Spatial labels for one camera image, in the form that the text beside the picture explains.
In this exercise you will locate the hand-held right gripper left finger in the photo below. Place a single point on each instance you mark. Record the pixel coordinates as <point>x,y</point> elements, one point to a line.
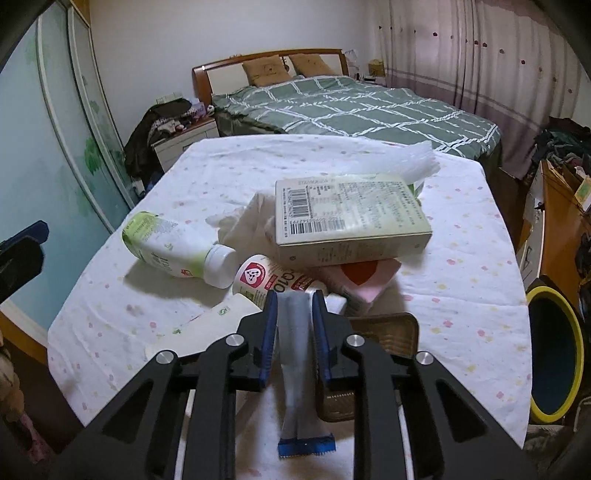
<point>270,332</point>

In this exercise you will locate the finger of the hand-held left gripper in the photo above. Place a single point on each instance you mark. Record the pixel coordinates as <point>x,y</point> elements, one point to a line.
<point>23,263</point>

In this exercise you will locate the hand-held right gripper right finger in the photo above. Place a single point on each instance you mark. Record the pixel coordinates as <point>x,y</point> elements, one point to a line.
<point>321,332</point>

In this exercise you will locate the dark bin with yellow rim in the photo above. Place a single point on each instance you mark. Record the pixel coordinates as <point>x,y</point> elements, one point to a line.
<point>554,350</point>

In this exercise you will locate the white bottle with red label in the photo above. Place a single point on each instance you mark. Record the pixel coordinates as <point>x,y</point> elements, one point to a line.
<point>258,277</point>

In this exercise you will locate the brown woven basket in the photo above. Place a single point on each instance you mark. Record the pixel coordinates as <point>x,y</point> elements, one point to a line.
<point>392,332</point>

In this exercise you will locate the pink milk carton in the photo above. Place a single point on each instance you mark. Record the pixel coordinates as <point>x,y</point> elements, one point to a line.
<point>369,277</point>

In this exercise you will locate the white crumpled cloth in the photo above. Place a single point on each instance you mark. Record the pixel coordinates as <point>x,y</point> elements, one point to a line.
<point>244,230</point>

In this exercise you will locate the sliding-door wardrobe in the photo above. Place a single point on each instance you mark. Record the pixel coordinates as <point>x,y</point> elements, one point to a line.
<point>51,152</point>

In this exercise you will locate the beige carton box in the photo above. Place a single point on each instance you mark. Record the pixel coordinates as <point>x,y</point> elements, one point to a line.
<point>351,217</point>

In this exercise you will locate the white flower-print tablecloth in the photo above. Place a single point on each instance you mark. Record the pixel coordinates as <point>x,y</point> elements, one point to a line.
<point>138,323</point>

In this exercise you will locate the white bottle with green label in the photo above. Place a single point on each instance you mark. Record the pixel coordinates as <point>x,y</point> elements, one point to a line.
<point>157,244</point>

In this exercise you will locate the pink patterned cloth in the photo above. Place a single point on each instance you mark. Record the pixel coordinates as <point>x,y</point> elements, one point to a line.
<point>18,406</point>

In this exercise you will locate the dark clothes pile on nightstand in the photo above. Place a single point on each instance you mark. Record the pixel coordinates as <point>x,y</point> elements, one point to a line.
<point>143,138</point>

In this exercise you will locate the white nightstand with drawers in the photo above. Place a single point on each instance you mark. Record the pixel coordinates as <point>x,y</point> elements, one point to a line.
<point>180,145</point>

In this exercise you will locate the translucent white plastic wrap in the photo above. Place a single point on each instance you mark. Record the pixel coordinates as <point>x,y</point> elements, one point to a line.
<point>415,159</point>

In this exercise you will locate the green checked duvet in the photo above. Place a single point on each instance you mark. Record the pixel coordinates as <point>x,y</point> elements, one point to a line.
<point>351,110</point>

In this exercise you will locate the wooden bed headboard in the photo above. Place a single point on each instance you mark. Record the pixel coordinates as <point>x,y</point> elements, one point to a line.
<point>221,76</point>

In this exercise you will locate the wooden cabinet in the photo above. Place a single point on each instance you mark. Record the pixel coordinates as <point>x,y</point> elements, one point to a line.
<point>563,230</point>

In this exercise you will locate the brown pillow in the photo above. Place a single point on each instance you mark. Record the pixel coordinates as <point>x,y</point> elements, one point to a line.
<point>314,64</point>
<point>265,69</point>

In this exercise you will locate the bedside lamp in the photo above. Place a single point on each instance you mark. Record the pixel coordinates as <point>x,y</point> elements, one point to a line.
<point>352,60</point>

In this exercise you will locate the mixed clothes pile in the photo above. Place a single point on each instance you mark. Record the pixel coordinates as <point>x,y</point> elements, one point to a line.
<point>561,143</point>

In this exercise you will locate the pink curtain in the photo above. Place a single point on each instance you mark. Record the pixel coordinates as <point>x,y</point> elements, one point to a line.
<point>485,60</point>

